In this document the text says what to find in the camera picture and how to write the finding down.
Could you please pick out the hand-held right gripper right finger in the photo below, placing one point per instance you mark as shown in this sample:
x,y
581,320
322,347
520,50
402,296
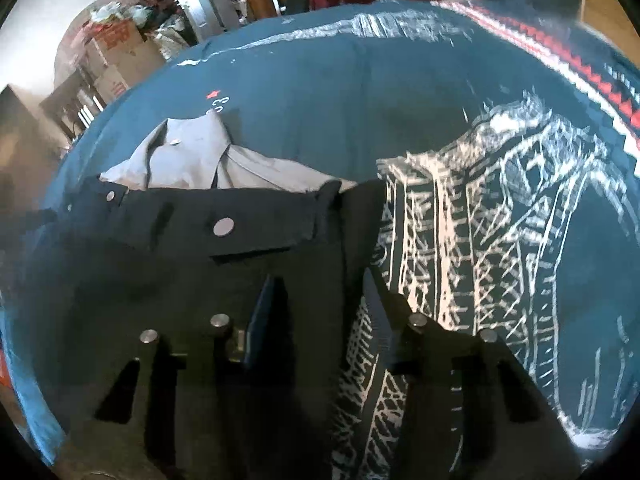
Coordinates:
x,y
379,312

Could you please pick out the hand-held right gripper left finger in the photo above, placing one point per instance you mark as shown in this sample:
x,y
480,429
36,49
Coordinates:
x,y
262,320

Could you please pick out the dark navy jacket grey lining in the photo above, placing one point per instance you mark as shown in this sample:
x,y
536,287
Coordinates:
x,y
175,260

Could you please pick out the blue printed bed blanket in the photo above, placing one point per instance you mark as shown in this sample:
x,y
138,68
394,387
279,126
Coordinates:
x,y
325,85

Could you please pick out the red patterned rug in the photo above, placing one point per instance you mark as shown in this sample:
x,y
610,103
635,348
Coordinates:
x,y
4,365

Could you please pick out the cardboard box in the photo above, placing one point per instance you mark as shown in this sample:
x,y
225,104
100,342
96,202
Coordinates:
x,y
125,55

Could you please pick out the open room door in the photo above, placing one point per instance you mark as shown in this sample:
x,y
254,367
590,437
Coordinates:
x,y
192,0

